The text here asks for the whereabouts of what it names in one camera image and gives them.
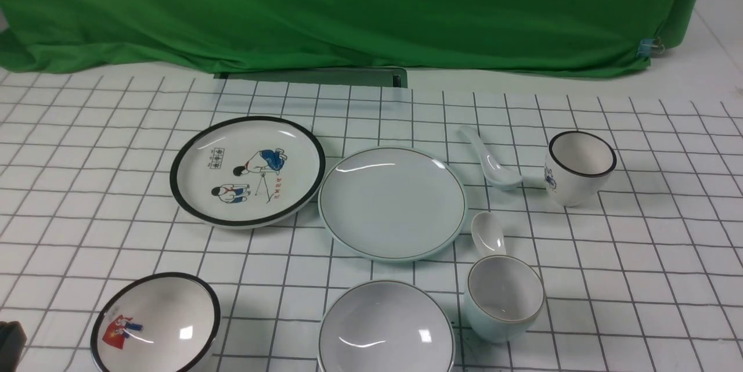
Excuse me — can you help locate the pale celadon plate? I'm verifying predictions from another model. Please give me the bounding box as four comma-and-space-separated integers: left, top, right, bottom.
318, 146, 468, 263

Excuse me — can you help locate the white spoon with lettering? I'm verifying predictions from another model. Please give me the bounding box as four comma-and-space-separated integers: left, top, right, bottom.
470, 211, 507, 257

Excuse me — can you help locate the black-rimmed white cup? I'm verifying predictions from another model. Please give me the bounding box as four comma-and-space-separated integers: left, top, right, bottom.
543, 131, 618, 207

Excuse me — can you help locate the pale celadon bowl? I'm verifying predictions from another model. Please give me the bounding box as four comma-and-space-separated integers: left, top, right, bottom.
318, 280, 456, 371

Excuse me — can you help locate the black-rimmed illustrated plate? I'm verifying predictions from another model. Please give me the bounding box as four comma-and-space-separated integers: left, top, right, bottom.
169, 116, 326, 230

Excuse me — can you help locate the blue binder clip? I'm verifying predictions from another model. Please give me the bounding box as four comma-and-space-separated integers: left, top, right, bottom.
635, 37, 666, 58

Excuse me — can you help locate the plain white ceramic spoon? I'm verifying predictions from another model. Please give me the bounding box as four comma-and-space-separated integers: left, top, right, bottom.
459, 125, 523, 190

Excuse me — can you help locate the pale celadon cup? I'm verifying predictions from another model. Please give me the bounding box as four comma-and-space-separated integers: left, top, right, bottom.
463, 255, 546, 345

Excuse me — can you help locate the green backdrop cloth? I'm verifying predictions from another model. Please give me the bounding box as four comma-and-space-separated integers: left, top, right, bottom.
2, 0, 696, 78

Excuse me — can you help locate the black-rimmed illustrated bowl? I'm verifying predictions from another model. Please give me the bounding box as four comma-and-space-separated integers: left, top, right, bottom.
90, 272, 221, 371

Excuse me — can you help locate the dark object at left edge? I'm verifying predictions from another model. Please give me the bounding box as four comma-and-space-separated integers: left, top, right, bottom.
1, 321, 27, 372

